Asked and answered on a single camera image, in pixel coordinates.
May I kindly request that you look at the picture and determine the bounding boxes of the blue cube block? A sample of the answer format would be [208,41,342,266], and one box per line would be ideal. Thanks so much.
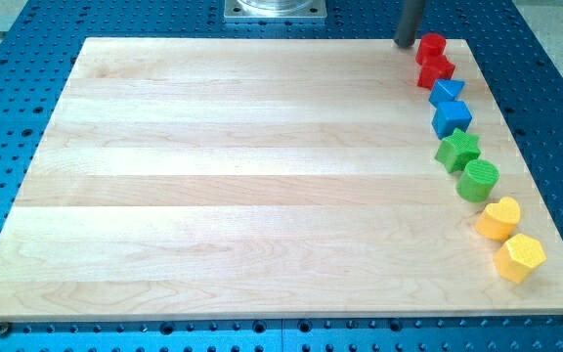
[432,101,472,139]

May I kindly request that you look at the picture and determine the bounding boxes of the yellow hexagon block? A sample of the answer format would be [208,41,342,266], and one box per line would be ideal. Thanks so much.
[493,233,546,284]

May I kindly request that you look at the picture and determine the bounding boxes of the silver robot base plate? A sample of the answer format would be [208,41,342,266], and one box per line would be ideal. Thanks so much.
[224,0,327,21]

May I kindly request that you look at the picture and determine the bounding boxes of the green star block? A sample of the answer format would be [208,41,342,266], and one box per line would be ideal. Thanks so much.
[434,128,481,173]

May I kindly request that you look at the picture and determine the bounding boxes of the red circle block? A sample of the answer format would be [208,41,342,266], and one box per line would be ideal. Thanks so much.
[415,32,447,66]

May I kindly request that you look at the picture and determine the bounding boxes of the red star block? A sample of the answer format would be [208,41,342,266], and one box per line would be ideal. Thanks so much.
[417,55,455,89]

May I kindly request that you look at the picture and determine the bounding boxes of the light wooden board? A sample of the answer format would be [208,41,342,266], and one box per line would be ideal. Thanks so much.
[0,37,563,322]

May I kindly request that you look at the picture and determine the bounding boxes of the blue perforated metal table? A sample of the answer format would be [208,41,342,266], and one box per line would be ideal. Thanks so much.
[0,1,563,351]

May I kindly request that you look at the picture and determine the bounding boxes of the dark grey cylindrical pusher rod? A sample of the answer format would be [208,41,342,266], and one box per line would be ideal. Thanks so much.
[394,0,427,48]

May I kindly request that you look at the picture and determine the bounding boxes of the yellow heart block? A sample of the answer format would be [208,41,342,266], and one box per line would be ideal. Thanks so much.
[474,197,522,242]

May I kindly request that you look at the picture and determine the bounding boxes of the green cylinder block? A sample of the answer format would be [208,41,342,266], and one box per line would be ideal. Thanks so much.
[455,159,499,202]

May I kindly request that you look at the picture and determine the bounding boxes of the blue triangle block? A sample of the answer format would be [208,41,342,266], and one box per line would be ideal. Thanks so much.
[428,79,465,107]

